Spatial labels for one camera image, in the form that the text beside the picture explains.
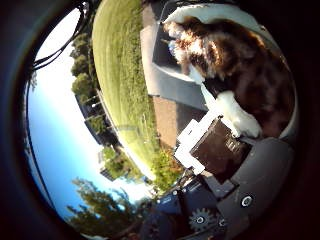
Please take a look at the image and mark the brown spotted leopard plush toy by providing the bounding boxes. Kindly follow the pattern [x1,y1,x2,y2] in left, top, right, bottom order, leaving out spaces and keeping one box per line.
[162,15,296,139]

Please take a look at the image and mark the grey rectangular container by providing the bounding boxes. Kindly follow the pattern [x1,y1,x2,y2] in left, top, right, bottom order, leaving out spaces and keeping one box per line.
[151,1,209,112]

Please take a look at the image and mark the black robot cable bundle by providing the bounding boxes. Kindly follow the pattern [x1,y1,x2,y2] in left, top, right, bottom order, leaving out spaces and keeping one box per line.
[29,0,92,73]

